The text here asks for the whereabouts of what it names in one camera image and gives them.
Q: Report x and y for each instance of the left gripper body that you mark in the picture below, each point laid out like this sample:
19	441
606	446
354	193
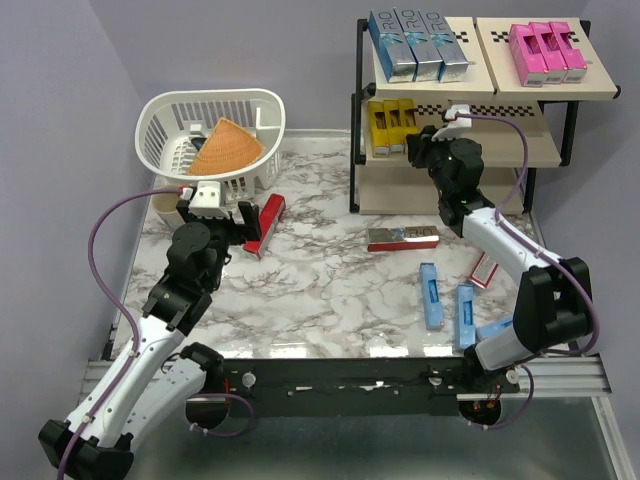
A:
224	230

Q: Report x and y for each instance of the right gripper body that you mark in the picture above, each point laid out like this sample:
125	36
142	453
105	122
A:
435	153

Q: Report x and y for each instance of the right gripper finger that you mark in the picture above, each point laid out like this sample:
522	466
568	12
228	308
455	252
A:
415	147
430	134

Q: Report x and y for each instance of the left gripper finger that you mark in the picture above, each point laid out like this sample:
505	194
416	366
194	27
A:
182	207
250	230

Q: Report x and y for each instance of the yellow toothpaste box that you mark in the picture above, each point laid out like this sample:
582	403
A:
394	125
378	131
407	112

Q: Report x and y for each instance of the silver blue toothpaste box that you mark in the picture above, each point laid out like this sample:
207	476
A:
427	57
454	62
394	54

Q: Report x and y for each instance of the silver red toothpaste box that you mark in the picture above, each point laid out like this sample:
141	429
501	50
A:
400	239

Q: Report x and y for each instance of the pink toothpaste box horizontal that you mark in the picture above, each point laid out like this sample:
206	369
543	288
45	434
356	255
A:
530	65

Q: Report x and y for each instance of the red white toothpaste box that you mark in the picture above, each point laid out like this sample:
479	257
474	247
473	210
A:
483	271

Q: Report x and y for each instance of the light blue toothpaste box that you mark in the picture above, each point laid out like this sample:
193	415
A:
433	310
465	333

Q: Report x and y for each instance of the pink toothpaste box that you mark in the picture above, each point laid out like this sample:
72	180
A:
545	44
574	62

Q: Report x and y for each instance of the light blue toothpaste box corner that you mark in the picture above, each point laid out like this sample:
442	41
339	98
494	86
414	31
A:
492	329

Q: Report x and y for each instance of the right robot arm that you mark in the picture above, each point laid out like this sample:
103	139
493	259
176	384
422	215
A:
554	302

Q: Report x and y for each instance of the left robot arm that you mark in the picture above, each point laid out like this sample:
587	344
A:
98	439

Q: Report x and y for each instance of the black three-tier shelf rack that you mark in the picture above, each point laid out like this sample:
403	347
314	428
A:
523	129

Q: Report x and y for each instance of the beige ceramic mug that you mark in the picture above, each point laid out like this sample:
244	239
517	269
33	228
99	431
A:
165	206

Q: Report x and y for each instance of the black item in basket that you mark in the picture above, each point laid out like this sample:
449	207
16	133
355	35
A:
196	137

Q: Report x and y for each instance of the orange woven fan mat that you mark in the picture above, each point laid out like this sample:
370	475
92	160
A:
228	148

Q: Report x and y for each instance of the white plastic basket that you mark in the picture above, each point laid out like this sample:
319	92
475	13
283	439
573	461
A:
170	121

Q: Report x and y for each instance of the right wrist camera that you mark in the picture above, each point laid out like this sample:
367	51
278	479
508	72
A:
457	121

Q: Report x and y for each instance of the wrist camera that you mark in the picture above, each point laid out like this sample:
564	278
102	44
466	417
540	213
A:
207	199
457	121

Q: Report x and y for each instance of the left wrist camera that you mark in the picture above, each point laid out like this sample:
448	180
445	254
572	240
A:
207	199

